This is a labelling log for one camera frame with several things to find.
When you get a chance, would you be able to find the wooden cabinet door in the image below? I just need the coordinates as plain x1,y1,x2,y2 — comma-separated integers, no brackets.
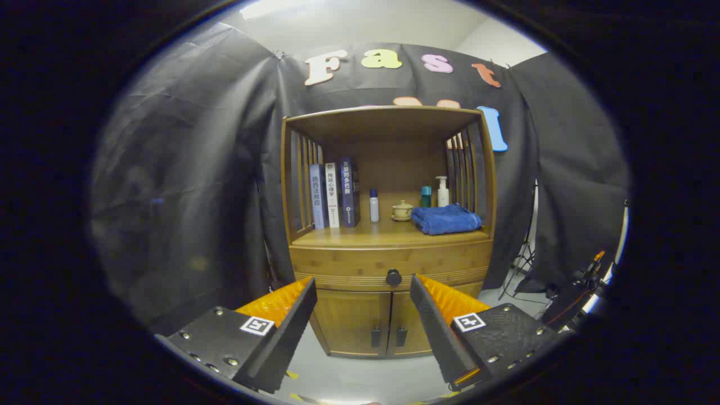
313,290,392,358
388,281,484,356

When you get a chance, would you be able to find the light blue book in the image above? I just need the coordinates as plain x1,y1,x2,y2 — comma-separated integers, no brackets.
309,163,330,230

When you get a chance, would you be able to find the white book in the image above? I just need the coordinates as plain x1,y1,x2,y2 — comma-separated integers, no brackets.
325,162,342,228

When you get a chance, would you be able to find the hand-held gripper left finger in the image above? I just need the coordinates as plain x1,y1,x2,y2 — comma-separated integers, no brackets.
155,277,318,394

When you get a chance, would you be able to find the black equipment with orange tip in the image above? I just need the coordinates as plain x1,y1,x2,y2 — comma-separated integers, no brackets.
543,250,614,332

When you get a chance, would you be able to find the wooden cabinet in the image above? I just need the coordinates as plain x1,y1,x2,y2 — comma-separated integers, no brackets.
280,106,498,359

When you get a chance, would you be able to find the black tripod light stand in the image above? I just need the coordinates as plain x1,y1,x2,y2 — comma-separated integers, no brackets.
498,180,541,302

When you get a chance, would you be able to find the wooden drawer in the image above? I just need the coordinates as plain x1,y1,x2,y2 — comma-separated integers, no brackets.
290,241,494,292

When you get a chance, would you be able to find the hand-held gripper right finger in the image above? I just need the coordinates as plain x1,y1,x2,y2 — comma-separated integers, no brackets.
409,274,560,392

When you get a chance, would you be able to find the folded blue towel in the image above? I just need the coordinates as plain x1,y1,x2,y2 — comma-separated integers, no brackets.
411,203,483,236

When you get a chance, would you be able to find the navy blue book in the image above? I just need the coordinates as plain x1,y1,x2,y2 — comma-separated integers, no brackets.
339,157,361,228

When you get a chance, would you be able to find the wooden countertop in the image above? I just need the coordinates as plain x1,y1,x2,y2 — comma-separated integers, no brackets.
291,217,491,248

